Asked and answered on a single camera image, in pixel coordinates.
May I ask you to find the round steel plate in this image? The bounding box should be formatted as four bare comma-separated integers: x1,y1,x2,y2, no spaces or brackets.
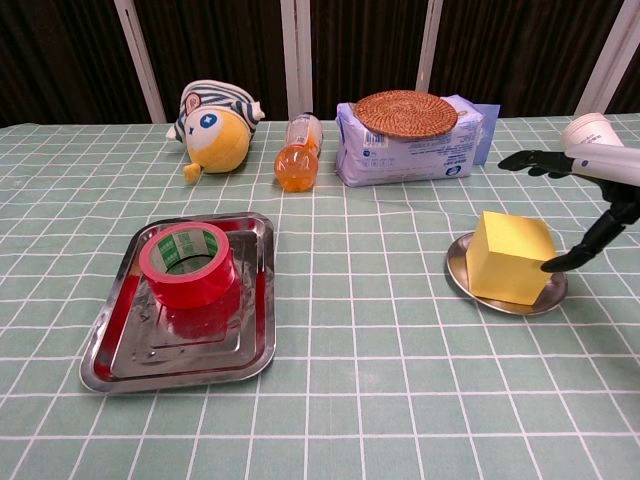
445,232,570,316

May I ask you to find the round woven rattan coaster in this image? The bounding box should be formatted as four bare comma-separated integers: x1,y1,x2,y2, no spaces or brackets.
353,89,459,139

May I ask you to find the red tape roll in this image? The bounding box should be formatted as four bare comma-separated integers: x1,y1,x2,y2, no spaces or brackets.
138,222,243,310

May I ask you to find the orange drink bottle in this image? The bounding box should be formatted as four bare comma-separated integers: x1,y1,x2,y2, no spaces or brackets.
273,112,325,194

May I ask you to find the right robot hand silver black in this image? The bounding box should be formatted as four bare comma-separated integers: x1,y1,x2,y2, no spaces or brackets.
497,143,640,274

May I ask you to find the black pleated curtain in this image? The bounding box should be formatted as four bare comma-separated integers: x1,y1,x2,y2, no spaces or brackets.
0,0,640,129

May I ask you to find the green checkered tablecloth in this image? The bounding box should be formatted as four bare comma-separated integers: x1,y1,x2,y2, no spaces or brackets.
0,113,640,480

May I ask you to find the yellow plush toy striped hat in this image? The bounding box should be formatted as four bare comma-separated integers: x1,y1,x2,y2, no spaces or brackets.
166,79,265,184

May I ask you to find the white frame post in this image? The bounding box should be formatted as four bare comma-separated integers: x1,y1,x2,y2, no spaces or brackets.
415,0,445,94
574,0,640,116
113,0,168,124
279,0,314,121

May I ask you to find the rectangular steel tray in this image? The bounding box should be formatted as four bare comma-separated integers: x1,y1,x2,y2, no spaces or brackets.
79,211,278,396

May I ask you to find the white paper cup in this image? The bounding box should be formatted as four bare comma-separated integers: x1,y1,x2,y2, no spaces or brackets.
559,112,625,149

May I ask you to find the yellow cube block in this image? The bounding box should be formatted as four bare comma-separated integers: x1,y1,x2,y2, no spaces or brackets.
465,210,558,306

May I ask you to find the purple tissue pack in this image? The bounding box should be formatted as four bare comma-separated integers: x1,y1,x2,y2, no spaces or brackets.
333,94,502,189

